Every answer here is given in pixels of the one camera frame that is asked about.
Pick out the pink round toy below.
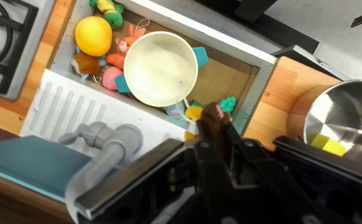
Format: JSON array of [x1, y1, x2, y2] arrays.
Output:
[[101, 65, 125, 92]]

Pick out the pale blue toy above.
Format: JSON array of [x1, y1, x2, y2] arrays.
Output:
[[164, 101, 193, 128]]

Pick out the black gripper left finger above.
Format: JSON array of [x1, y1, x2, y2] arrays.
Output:
[[75, 119, 232, 224]]

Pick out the wooden kitchen countertop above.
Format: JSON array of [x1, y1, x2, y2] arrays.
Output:
[[0, 0, 344, 153]]

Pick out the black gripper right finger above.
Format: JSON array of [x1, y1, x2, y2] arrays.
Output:
[[222, 123, 362, 224]]

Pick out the grey toy faucet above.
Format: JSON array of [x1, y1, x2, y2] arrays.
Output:
[[58, 121, 145, 214]]

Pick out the green knobbly toy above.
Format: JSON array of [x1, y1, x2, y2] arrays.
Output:
[[218, 94, 239, 114]]

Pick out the brown round toy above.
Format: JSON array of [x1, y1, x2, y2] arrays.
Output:
[[74, 51, 103, 77]]

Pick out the salmon orange carrot toy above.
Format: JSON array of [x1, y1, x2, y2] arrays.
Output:
[[105, 22, 150, 71]]

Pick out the yellow ball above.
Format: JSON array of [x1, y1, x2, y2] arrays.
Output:
[[74, 15, 115, 58]]

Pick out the grey black toy stove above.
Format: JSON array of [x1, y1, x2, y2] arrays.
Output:
[[0, 0, 58, 102]]

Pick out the cream bowl teal handles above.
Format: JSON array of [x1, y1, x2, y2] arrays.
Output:
[[114, 30, 211, 108]]

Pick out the yellow green plush toy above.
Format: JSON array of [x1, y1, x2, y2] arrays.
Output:
[[89, 0, 126, 30]]

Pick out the brown yellow plush toy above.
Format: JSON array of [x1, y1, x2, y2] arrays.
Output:
[[183, 101, 234, 144]]

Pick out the white toy sink unit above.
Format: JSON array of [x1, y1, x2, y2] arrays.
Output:
[[21, 0, 281, 168]]

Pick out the yellow cube block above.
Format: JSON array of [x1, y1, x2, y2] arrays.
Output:
[[310, 132, 349, 158]]

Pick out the stainless steel pot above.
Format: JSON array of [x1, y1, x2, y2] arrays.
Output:
[[287, 78, 362, 172]]

